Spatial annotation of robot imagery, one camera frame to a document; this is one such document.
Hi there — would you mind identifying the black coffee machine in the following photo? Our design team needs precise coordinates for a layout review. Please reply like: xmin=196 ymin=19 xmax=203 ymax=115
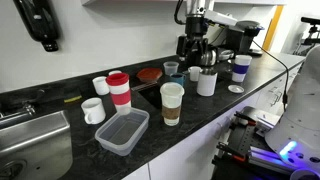
xmin=226 ymin=20 xmax=265 ymax=56

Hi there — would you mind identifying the black clamp with orange tip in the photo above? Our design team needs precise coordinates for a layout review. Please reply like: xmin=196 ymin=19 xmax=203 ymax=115
xmin=215 ymin=141 xmax=255 ymax=164

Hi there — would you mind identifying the stainless steel sink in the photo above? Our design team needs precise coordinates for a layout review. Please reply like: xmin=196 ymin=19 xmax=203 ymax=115
xmin=0 ymin=109 xmax=74 ymax=180

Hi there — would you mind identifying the white cup with blue band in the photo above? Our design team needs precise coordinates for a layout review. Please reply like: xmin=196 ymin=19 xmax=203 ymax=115
xmin=231 ymin=54 xmax=253 ymax=83

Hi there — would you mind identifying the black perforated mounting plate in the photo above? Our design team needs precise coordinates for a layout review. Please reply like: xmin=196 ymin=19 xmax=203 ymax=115
xmin=229 ymin=106 xmax=269 ymax=153

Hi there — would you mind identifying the black power cable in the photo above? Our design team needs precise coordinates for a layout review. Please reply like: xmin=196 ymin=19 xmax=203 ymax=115
xmin=252 ymin=39 xmax=290 ymax=113

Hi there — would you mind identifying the aluminium extrusion rail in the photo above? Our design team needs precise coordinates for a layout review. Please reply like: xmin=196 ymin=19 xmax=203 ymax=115
xmin=248 ymin=145 xmax=296 ymax=176

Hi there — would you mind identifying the metal sink faucet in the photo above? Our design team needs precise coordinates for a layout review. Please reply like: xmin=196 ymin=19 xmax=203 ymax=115
xmin=0 ymin=102 xmax=37 ymax=122

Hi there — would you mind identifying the large white ceramic mug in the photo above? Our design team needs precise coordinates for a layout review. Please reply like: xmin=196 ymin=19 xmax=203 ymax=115
xmin=80 ymin=97 xmax=107 ymax=125

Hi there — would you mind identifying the low white cup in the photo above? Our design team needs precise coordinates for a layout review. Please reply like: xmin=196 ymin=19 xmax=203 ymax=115
xmin=108 ymin=69 xmax=123 ymax=77

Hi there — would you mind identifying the red and white travel cup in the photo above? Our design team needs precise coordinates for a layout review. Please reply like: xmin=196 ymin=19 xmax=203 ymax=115
xmin=105 ymin=72 xmax=132 ymax=116

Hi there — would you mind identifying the shiny steel kettle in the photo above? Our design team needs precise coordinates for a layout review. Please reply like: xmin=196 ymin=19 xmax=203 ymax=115
xmin=201 ymin=46 xmax=219 ymax=67

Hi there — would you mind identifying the black camera tripod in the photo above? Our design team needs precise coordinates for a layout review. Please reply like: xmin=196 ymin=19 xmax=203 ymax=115
xmin=293 ymin=16 xmax=320 ymax=56

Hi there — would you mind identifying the metal cabinet drawer handle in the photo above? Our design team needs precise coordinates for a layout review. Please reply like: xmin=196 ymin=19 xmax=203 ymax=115
xmin=269 ymin=86 xmax=284 ymax=107

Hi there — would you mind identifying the teal mug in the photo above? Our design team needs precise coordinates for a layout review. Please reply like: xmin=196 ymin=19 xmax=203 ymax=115
xmin=169 ymin=72 xmax=187 ymax=88

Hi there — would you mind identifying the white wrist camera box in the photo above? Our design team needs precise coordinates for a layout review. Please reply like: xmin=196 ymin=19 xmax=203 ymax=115
xmin=204 ymin=9 xmax=238 ymax=28

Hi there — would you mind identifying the small white handled cup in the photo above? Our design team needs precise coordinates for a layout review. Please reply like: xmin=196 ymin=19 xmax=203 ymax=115
xmin=187 ymin=65 xmax=203 ymax=83

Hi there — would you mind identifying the red-brown round lid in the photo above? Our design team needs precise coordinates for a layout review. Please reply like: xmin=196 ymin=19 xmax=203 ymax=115
xmin=136 ymin=67 xmax=164 ymax=84

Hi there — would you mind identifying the brown wooden strip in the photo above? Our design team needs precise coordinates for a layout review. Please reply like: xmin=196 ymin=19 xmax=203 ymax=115
xmin=131 ymin=81 xmax=158 ymax=92

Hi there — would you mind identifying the white and brown paper cup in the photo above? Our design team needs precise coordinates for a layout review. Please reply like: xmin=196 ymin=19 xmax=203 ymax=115
xmin=159 ymin=81 xmax=185 ymax=127

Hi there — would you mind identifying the black wall soap dispenser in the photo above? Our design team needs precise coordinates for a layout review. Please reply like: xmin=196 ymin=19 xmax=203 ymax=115
xmin=13 ymin=0 xmax=62 ymax=53

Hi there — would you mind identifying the white round cup lid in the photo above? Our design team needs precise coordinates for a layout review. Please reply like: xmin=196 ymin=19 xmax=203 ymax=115
xmin=227 ymin=84 xmax=245 ymax=94

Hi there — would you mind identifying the tall white cup dark lid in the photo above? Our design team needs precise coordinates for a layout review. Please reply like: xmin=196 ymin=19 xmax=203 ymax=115
xmin=196 ymin=68 xmax=218 ymax=97

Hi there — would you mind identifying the small clear plastic cup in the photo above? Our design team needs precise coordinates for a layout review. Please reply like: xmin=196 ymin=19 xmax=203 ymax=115
xmin=163 ymin=61 xmax=180 ymax=76

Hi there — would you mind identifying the black clamp with red handle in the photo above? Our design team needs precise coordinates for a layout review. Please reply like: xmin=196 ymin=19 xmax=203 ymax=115
xmin=233 ymin=111 xmax=258 ymax=127

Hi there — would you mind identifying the clear plastic food container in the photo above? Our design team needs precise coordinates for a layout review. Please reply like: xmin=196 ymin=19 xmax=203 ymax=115
xmin=94 ymin=107 xmax=150 ymax=157

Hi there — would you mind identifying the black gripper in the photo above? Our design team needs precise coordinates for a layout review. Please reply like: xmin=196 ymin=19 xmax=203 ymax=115
xmin=184 ymin=15 xmax=210 ymax=66

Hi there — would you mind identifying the yellow door frame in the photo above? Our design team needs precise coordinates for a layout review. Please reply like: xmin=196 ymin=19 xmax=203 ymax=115
xmin=262 ymin=4 xmax=285 ymax=52

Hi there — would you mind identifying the yellow and green sponge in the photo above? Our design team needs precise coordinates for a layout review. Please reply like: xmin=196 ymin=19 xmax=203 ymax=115
xmin=63 ymin=88 xmax=83 ymax=104

